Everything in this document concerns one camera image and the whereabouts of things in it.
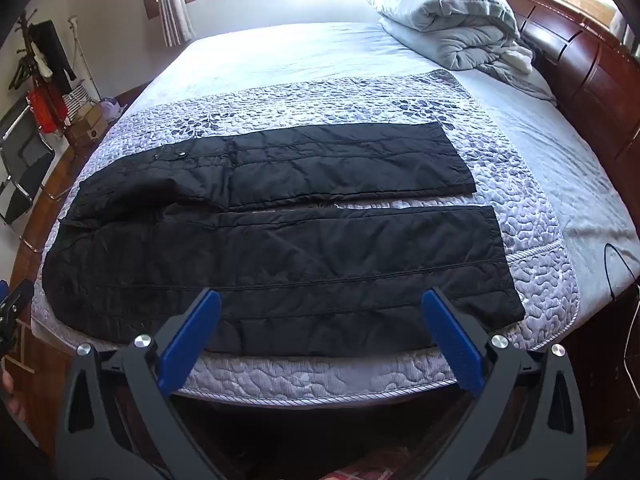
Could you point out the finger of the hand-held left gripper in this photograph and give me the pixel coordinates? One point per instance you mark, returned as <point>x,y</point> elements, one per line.
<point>15,296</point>

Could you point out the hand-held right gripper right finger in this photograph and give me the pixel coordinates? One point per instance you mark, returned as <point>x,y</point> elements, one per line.
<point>452,346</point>

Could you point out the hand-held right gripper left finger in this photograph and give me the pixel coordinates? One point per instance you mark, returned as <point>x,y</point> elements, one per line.
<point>192,342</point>

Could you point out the black jacket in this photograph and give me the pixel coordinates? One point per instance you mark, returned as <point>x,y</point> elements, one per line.
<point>300,270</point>

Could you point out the person's foot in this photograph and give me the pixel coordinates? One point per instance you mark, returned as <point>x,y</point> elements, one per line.
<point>11,392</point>

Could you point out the black metal-framed chair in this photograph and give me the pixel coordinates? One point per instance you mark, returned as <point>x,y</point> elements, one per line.
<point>22,160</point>

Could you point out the grey quilted bed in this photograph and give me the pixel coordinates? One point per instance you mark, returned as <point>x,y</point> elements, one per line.
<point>520,200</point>

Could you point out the brown cardboard box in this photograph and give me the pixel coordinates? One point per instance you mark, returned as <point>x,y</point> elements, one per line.
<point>87,125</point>

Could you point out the pale purple bag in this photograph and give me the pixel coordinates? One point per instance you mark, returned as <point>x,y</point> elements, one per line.
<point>112,109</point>

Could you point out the black hanging clothing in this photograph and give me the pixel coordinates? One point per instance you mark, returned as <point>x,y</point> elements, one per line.
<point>55,55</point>

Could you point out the wooden coat rack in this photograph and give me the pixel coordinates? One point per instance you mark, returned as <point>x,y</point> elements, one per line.
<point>22,35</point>

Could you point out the white cloth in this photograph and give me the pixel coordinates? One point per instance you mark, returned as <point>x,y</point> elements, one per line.
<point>517,59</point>

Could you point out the light blue bed sheet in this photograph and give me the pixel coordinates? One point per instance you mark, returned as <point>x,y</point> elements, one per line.
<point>300,55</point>

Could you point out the dark wooden headboard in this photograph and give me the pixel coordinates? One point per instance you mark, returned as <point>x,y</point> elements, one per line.
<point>590,70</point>

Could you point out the white patterned curtain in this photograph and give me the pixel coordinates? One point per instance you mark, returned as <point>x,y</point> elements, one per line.
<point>172,5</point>

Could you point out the folded grey-blue duvet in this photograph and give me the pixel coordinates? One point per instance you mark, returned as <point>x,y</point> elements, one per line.
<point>440,15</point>

